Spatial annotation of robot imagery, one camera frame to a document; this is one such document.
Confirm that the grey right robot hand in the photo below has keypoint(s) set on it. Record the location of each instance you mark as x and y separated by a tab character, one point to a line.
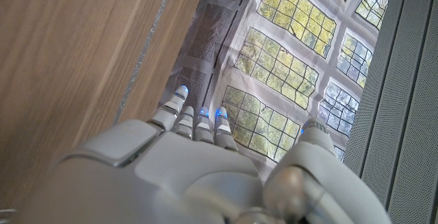
188	176

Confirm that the grey tape marking line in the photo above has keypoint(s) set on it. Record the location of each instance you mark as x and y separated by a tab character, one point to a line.
146	46

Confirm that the printed window backdrop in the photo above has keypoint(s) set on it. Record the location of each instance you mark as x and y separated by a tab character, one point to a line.
273	63

